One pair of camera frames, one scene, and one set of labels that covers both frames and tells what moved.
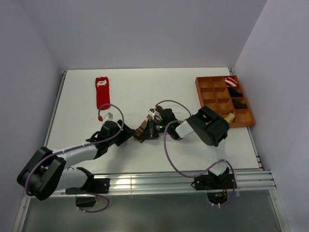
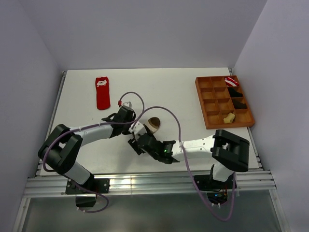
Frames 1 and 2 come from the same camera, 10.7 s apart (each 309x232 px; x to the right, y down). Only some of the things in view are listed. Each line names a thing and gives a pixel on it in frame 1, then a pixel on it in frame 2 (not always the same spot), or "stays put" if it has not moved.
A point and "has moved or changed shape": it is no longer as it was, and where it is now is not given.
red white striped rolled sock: (230, 81) stays put
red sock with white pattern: (102, 93) stays put
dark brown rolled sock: (238, 105) stays put
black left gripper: (125, 133) to (125, 132)
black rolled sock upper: (233, 93) stays put
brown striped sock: (138, 131) has moved or changed shape
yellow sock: (230, 117) stays put
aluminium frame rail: (225, 179) stays put
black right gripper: (150, 133) to (133, 143)
